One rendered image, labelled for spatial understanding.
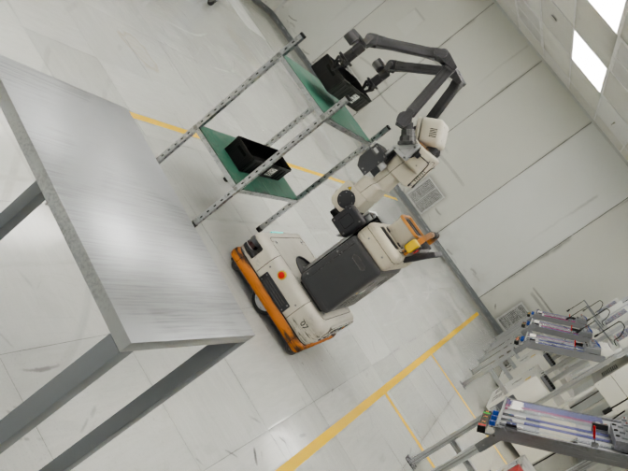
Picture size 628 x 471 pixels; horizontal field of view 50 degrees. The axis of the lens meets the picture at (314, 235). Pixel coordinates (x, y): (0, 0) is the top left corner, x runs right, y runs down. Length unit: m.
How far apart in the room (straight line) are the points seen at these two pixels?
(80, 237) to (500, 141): 9.90
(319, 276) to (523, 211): 7.45
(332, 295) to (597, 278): 7.57
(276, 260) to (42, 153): 2.39
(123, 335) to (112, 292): 0.08
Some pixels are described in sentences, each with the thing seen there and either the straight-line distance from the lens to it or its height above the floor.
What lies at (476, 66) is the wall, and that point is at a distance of 11.21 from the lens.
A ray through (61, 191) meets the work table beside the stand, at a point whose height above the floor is 0.80.
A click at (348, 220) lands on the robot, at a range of 3.62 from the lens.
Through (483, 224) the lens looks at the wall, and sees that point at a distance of 10.84.
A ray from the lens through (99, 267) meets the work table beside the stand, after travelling 1.27.
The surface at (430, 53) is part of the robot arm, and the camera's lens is 3.64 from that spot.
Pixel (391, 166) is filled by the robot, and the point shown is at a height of 1.02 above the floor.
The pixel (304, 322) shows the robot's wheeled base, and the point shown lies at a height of 0.20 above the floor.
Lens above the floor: 1.45
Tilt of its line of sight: 15 degrees down
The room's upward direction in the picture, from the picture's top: 53 degrees clockwise
